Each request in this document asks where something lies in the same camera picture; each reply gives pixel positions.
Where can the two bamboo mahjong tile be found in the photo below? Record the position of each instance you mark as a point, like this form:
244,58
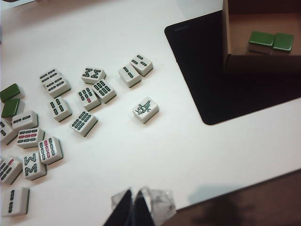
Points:
14,200
24,118
129,74

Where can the bamboo print mahjong tile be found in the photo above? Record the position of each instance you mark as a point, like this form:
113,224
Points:
56,86
4,131
8,168
49,75
82,121

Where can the three bamboo mahjong tile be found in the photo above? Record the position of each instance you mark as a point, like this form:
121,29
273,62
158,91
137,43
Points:
140,62

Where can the bird print mahjong tile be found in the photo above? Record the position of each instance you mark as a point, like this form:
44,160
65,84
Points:
144,108

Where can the six bamboo mahjong tile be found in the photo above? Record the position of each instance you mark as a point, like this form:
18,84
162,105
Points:
103,89

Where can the nine bamboo mahjong tile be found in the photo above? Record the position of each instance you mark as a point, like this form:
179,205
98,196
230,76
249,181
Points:
48,148
29,136

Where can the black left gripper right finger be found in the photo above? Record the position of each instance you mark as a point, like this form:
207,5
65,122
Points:
143,212

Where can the brown cardboard box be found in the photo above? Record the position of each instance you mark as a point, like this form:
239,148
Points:
258,64

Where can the eight bamboo mahjong tile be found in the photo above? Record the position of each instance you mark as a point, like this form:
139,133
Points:
92,75
31,164

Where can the green backed white mahjong tile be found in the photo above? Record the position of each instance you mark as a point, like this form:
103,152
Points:
10,107
9,91
261,38
283,42

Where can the black rectangular mat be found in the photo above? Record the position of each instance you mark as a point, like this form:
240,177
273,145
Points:
211,82

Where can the four bamboo mahjong tile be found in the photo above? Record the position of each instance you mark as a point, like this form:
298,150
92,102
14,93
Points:
58,107

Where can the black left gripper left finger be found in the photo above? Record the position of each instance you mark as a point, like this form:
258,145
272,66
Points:
122,212

